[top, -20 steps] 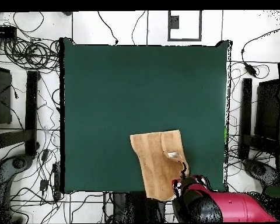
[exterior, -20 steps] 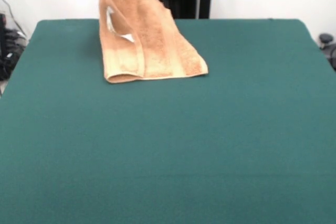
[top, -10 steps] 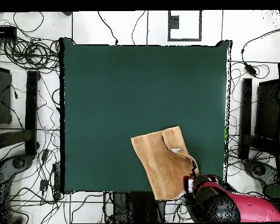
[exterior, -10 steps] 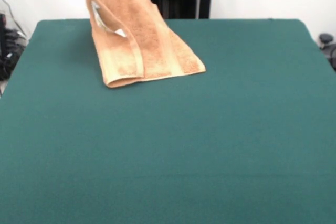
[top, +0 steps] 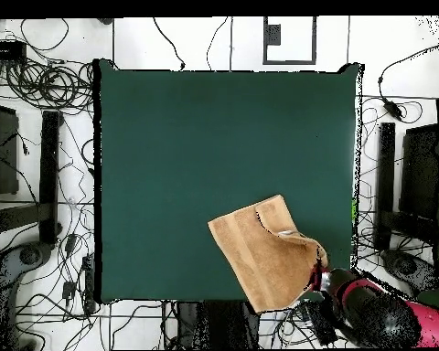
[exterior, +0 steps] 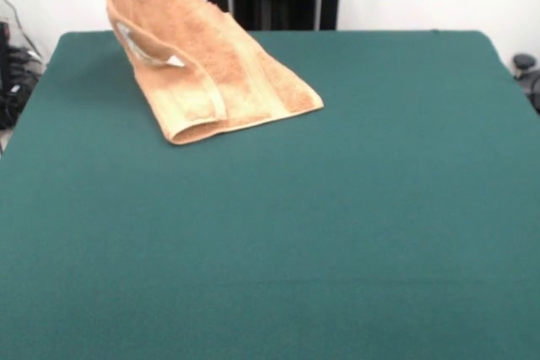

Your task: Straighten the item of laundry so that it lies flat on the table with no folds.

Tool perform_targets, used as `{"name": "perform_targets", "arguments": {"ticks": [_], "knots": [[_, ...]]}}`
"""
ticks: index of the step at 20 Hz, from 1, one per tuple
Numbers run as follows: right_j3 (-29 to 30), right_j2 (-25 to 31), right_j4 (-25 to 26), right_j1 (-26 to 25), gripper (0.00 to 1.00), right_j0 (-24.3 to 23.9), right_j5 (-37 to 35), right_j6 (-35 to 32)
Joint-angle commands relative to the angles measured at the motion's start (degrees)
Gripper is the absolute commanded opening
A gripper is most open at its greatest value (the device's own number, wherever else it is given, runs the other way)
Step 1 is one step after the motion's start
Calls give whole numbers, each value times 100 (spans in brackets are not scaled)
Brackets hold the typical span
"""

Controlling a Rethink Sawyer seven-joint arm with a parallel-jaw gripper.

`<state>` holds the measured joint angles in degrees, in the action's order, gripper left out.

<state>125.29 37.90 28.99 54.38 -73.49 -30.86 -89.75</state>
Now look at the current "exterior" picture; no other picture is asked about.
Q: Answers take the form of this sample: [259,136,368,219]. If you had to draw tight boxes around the black equipment with cables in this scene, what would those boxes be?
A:
[0,20,46,130]

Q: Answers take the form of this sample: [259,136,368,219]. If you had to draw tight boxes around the dark green table cloth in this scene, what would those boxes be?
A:
[0,30,540,360]

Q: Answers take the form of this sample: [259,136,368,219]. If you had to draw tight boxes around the dark stand base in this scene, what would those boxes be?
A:
[512,53,540,115]

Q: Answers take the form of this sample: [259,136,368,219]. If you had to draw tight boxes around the tan towel with white label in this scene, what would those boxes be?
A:
[99,0,325,146]

